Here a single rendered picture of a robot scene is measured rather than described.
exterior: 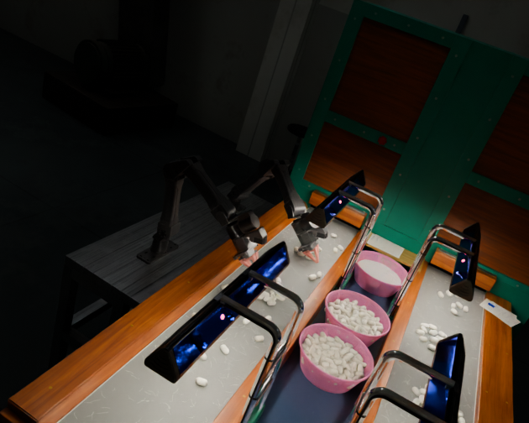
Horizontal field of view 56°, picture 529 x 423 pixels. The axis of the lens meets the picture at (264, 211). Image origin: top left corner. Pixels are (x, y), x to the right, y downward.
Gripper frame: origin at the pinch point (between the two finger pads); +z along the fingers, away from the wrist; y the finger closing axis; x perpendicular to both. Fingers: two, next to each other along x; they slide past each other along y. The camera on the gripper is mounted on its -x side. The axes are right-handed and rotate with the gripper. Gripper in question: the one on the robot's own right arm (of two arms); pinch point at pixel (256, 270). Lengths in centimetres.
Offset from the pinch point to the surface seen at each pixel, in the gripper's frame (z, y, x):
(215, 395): 17, -54, -5
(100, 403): 1, -76, 9
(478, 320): 71, 62, -51
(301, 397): 37.2, -29.9, -13.1
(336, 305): 28.3, 16.2, -14.9
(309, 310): 21.5, 1.6, -11.8
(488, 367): 73, 26, -55
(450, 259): 48, 84, -46
